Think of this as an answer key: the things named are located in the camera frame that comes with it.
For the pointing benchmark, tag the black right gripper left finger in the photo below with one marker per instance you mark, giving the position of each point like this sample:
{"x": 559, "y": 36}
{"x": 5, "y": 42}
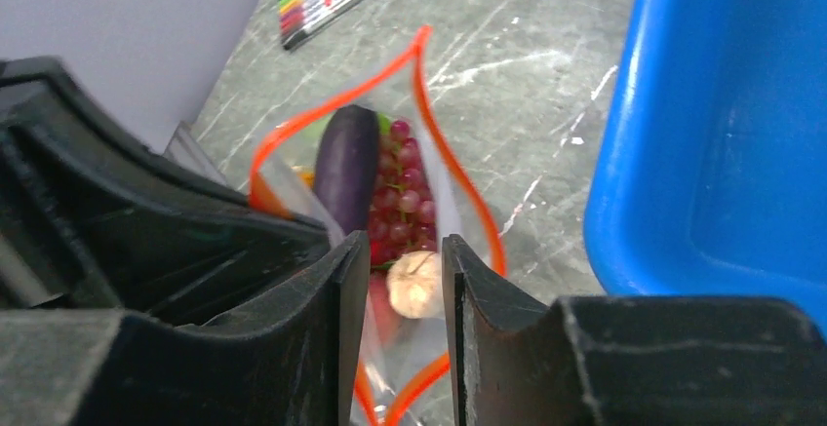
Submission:
{"x": 286, "y": 357}

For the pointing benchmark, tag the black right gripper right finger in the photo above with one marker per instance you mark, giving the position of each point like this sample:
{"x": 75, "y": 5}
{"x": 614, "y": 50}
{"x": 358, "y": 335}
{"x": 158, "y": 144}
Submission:
{"x": 641, "y": 360}

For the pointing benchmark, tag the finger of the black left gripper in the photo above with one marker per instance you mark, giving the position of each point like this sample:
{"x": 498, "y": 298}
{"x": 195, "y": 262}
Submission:
{"x": 93, "y": 219}

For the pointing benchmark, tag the clear zip bag red seal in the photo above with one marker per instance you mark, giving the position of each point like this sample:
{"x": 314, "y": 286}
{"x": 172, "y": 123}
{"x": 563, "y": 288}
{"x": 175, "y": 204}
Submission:
{"x": 400, "y": 358}

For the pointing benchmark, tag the red fake grapes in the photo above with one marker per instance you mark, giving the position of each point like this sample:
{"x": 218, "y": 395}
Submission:
{"x": 403, "y": 213}

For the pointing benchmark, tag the purple fake eggplant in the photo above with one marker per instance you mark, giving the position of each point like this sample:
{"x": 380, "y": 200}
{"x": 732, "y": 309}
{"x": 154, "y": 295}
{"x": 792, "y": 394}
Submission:
{"x": 346, "y": 167}

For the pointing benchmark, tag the green fake pepper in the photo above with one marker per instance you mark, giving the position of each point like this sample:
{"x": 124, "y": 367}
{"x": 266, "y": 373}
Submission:
{"x": 315, "y": 130}

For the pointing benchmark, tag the blue plastic bin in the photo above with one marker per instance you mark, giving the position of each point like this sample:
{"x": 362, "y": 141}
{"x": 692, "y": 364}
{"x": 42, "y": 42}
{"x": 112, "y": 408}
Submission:
{"x": 711, "y": 178}

